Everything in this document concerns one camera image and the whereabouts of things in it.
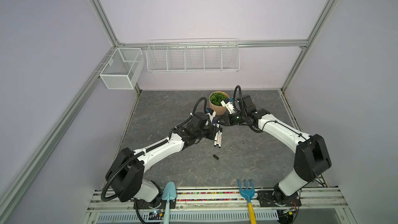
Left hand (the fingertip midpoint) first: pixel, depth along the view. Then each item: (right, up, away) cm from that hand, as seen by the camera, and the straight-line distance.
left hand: (218, 131), depth 81 cm
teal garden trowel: (-24, -29, -7) cm, 38 cm away
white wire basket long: (-15, +47, +23) cm, 55 cm away
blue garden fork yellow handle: (+14, -29, -6) cm, 33 cm away
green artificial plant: (+1, +19, +20) cm, 27 cm away
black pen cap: (-1, -16, +6) cm, 17 cm away
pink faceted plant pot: (+1, +11, +18) cm, 21 cm away
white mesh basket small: (-59, +36, +15) cm, 71 cm away
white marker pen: (+2, -8, +13) cm, 15 cm away
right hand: (-1, +4, +2) cm, 5 cm away
